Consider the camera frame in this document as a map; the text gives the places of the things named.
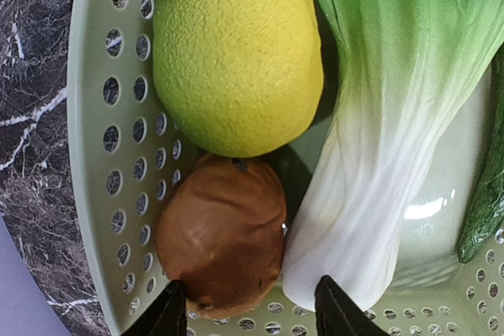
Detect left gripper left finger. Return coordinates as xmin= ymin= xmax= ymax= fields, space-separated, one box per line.
xmin=124 ymin=280 xmax=187 ymax=336

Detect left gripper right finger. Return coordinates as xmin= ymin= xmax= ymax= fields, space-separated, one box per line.
xmin=315 ymin=275 xmax=380 ymax=336

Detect brown potato toy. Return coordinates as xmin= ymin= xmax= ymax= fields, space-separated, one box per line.
xmin=154 ymin=154 xmax=287 ymax=319

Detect green plastic basket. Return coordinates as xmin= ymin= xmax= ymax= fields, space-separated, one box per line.
xmin=67 ymin=0 xmax=503 ymax=335

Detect green bok choy toy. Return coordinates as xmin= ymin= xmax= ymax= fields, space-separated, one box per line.
xmin=282 ymin=0 xmax=503 ymax=311

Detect yellow green citrus toy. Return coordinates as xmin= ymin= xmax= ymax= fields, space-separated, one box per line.
xmin=152 ymin=0 xmax=324 ymax=158

